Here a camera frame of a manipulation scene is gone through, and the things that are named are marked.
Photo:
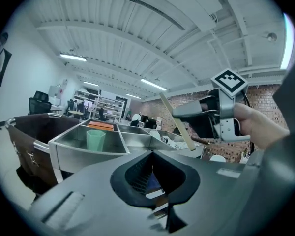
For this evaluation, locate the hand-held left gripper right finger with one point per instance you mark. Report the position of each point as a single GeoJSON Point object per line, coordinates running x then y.
{"type": "Point", "coordinates": [211, 193]}

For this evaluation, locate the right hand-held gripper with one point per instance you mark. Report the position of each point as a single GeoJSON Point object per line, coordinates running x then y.
{"type": "Point", "coordinates": [227, 82]}

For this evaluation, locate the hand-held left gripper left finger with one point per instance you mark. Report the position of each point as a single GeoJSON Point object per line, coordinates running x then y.
{"type": "Point", "coordinates": [93, 200]}

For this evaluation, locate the beige stick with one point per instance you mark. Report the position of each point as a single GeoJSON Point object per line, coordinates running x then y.
{"type": "Point", "coordinates": [167, 104]}

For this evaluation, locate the small white bottle box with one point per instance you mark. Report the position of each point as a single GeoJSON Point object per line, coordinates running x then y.
{"type": "Point", "coordinates": [167, 140]}

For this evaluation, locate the stainless steel service cart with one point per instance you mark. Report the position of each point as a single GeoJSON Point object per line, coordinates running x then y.
{"type": "Point", "coordinates": [88, 158]}

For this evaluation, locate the pale paper bag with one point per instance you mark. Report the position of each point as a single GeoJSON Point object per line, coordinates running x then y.
{"type": "Point", "coordinates": [155, 134]}

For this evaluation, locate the green hexagonal cup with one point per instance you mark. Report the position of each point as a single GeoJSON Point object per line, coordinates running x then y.
{"type": "Point", "coordinates": [96, 141]}

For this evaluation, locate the orange box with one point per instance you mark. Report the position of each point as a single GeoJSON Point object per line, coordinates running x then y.
{"type": "Point", "coordinates": [100, 125]}

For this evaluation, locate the person's right forearm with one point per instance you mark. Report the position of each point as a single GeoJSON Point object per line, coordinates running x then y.
{"type": "Point", "coordinates": [273, 136]}

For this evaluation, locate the brown bin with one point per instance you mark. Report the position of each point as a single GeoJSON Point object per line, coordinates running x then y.
{"type": "Point", "coordinates": [24, 141]}

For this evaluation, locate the person's right hand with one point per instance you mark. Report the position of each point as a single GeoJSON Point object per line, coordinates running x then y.
{"type": "Point", "coordinates": [248, 122]}

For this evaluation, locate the white rounded stool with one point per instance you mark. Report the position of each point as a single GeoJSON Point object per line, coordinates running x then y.
{"type": "Point", "coordinates": [217, 158]}

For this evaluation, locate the black office chair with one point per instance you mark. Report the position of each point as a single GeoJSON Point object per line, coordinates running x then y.
{"type": "Point", "coordinates": [151, 124]}
{"type": "Point", "coordinates": [39, 104]}

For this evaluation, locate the white ceiling tube light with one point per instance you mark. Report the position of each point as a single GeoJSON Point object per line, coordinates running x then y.
{"type": "Point", "coordinates": [153, 84]}
{"type": "Point", "coordinates": [91, 83]}
{"type": "Point", "coordinates": [287, 43]}
{"type": "Point", "coordinates": [72, 57]}
{"type": "Point", "coordinates": [133, 96]}

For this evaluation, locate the white storage shelf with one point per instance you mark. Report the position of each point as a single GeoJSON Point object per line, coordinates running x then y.
{"type": "Point", "coordinates": [111, 107]}
{"type": "Point", "coordinates": [86, 97]}

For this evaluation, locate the round wooden side table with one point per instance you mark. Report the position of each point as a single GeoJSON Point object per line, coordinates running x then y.
{"type": "Point", "coordinates": [75, 112]}

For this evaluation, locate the round ceiling sensor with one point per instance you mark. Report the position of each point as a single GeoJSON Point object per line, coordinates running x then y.
{"type": "Point", "coordinates": [272, 37]}

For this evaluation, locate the grey whiteboard panel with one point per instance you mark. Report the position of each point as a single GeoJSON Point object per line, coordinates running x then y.
{"type": "Point", "coordinates": [53, 91]}

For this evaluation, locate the white wall poster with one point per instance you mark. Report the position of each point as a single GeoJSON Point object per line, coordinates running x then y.
{"type": "Point", "coordinates": [65, 89]}

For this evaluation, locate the white ceiling air duct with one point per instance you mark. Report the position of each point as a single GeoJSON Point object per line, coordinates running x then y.
{"type": "Point", "coordinates": [162, 6]}

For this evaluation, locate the black wall panel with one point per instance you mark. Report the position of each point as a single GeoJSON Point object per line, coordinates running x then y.
{"type": "Point", "coordinates": [3, 70]}

